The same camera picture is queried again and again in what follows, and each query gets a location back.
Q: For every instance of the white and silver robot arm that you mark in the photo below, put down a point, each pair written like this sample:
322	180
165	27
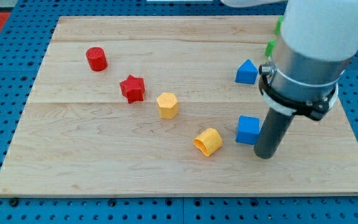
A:
316	41

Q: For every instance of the green block near arm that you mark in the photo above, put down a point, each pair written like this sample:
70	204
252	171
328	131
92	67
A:
269	48

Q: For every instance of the yellow hexagon block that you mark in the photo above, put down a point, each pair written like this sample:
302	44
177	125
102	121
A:
167	105

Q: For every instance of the red star block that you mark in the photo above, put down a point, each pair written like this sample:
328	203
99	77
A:
133	89

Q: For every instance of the light wooden board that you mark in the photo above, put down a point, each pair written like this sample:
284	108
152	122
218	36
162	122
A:
78	137

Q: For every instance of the blue cube block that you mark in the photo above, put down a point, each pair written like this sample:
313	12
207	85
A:
248	130

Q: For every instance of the blue triangular prism block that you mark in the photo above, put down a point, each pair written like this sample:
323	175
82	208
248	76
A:
246	73

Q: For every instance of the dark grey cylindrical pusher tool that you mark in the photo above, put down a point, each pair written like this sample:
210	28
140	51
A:
273	130

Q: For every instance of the red cylinder block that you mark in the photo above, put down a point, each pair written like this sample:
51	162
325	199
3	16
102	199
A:
96	59

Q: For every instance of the green block at top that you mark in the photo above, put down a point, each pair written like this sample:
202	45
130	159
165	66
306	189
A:
278	25

